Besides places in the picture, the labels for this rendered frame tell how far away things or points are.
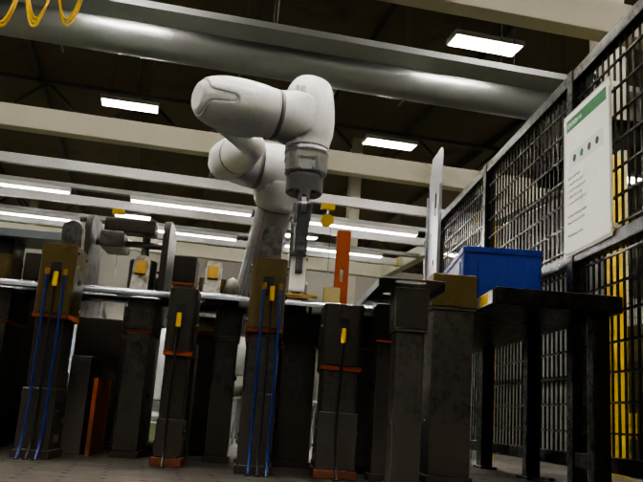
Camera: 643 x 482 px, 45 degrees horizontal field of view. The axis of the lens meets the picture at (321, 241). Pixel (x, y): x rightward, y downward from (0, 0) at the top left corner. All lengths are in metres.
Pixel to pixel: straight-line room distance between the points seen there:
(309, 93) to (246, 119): 0.15
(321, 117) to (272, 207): 0.61
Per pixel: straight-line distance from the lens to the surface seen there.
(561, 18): 5.23
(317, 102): 1.59
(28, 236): 1.90
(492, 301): 1.36
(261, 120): 1.54
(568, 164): 1.70
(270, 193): 2.13
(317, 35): 9.47
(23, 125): 7.96
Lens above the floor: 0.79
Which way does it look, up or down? 13 degrees up
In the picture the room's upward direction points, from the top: 4 degrees clockwise
